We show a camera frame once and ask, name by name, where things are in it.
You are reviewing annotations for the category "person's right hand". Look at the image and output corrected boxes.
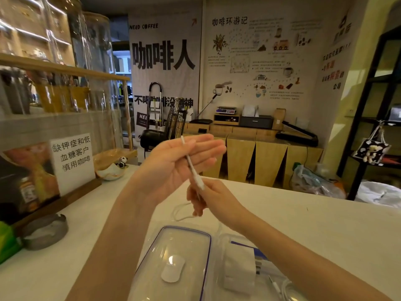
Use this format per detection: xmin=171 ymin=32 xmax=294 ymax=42
xmin=187 ymin=178 xmax=251 ymax=231

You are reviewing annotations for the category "person's left hand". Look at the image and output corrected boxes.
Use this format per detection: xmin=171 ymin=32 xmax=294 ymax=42
xmin=135 ymin=134 xmax=227 ymax=207

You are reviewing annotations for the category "white adapter cable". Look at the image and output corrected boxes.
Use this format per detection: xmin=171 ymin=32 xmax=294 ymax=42
xmin=172 ymin=135 xmax=206 ymax=222

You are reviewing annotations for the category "person's left forearm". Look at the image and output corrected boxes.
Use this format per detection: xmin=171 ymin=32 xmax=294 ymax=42
xmin=65 ymin=185 xmax=159 ymax=301

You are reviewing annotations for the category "person's right forearm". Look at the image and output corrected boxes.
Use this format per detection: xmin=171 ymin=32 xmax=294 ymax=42
xmin=233 ymin=210 xmax=393 ymax=301

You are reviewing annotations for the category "black chair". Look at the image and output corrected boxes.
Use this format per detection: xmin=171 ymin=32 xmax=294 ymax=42
xmin=140 ymin=129 xmax=167 ymax=151

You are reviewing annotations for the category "small wooden box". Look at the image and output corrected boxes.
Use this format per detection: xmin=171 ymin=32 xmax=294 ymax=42
xmin=213 ymin=113 xmax=240 ymax=126

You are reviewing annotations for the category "folding step ladder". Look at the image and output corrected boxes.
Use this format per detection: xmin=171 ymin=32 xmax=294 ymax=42
xmin=147 ymin=82 xmax=164 ymax=131

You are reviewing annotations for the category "black printer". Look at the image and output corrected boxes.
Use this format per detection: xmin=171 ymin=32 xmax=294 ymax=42
xmin=239 ymin=115 xmax=274 ymax=130

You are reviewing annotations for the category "clear lid with blue rim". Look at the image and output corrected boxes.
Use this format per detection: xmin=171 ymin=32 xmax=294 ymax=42
xmin=128 ymin=226 xmax=212 ymax=301

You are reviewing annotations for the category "white computer mouse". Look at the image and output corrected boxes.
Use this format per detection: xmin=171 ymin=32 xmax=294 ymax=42
xmin=160 ymin=255 xmax=186 ymax=284

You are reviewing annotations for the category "white power adapter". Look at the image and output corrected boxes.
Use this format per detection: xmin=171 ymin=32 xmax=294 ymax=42
xmin=223 ymin=243 xmax=257 ymax=294

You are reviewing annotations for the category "wooden counter cabinet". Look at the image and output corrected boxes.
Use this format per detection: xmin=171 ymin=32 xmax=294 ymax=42
xmin=183 ymin=122 xmax=324 ymax=189

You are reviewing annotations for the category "white ceramic dish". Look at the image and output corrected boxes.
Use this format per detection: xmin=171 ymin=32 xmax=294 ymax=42
xmin=95 ymin=163 xmax=125 ymax=181

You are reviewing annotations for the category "grey banner with black letters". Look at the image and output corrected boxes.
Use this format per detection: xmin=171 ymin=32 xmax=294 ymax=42
xmin=128 ymin=9 xmax=202 ymax=139

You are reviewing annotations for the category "brown cardboard box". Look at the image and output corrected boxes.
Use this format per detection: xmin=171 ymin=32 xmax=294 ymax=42
xmin=272 ymin=108 xmax=286 ymax=131

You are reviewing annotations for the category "clear plastic storage box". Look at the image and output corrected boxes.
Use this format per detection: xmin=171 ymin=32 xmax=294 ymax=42
xmin=216 ymin=233 xmax=306 ymax=301

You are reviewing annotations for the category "black sealing machine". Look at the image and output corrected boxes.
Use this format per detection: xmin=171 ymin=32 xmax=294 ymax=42
xmin=275 ymin=121 xmax=319 ymax=148

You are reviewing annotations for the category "tall glass jar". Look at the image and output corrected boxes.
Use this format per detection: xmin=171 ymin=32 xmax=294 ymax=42
xmin=82 ymin=12 xmax=124 ymax=151

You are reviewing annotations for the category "clear plastic bag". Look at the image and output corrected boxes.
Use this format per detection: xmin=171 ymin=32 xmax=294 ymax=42
xmin=289 ymin=162 xmax=346 ymax=200

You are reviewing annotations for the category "white notice sign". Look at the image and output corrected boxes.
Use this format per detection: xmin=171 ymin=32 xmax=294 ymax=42
xmin=49 ymin=133 xmax=96 ymax=196

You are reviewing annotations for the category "wooden sign stand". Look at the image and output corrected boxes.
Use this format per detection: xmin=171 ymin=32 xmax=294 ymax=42
xmin=12 ymin=177 xmax=103 ymax=237

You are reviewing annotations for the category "wooden shelf rack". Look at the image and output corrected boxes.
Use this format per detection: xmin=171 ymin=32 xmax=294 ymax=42
xmin=0 ymin=53 xmax=132 ymax=151

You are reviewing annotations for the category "round metal ashtray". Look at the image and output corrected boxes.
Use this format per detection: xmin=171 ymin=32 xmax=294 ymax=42
xmin=21 ymin=214 xmax=69 ymax=251

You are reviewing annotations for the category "picture menu card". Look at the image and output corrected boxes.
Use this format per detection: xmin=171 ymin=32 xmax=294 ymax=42
xmin=0 ymin=142 xmax=61 ymax=225

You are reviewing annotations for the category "black bag with bear toy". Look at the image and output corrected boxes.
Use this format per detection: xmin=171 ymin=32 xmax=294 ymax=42
xmin=351 ymin=121 xmax=392 ymax=167

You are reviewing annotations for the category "white plastic bag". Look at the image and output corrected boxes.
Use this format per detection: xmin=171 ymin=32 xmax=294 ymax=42
xmin=355 ymin=181 xmax=401 ymax=209

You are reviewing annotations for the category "black metal shelf unit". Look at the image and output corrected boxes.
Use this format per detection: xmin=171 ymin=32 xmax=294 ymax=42
xmin=336 ymin=26 xmax=401 ymax=202

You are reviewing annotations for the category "green packet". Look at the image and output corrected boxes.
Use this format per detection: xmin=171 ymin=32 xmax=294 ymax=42
xmin=0 ymin=221 xmax=23 ymax=265

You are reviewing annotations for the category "black wire rack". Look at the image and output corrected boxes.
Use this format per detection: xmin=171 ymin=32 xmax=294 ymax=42
xmin=165 ymin=97 xmax=188 ymax=140

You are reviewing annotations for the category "illustrated wall poster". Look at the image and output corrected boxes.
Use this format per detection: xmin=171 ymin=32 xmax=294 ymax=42
xmin=205 ymin=14 xmax=323 ymax=102

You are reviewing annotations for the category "white coiled cable with plug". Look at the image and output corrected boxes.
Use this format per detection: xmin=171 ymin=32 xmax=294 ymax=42
xmin=268 ymin=275 xmax=298 ymax=301

